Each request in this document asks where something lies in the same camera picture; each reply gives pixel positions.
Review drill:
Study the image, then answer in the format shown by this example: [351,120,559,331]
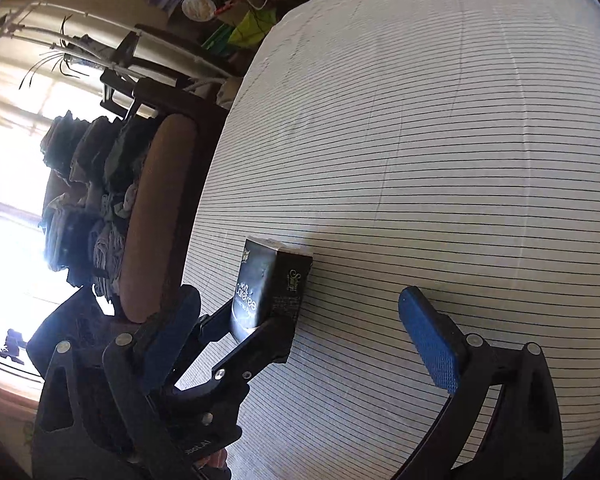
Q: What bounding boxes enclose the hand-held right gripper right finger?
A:
[395,286,565,480]

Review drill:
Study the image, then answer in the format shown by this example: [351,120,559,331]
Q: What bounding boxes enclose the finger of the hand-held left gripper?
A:
[195,292,241,348]
[211,305,301,391]

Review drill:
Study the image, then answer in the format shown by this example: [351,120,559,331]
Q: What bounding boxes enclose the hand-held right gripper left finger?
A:
[32,284,203,480]

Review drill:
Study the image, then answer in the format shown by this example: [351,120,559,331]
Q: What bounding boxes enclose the black tissue pack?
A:
[228,235,314,343]

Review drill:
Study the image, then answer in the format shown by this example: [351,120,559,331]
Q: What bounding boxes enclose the person's left hand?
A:
[195,452,232,480]

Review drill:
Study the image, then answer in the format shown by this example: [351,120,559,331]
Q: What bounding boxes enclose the wooden armchair brown cushion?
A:
[100,22,231,326]

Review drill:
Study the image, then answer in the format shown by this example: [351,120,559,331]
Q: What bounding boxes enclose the pile of folded clothes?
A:
[39,110,156,301]

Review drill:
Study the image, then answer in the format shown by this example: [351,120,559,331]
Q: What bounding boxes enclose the beige floor jug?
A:
[215,77,241,111]

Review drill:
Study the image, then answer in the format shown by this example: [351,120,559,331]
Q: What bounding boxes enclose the white pole stand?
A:
[0,2,236,92]

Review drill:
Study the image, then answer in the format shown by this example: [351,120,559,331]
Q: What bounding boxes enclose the green bag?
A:
[228,7,276,48]

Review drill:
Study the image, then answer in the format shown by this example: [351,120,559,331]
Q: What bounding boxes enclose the round tin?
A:
[181,0,218,23]

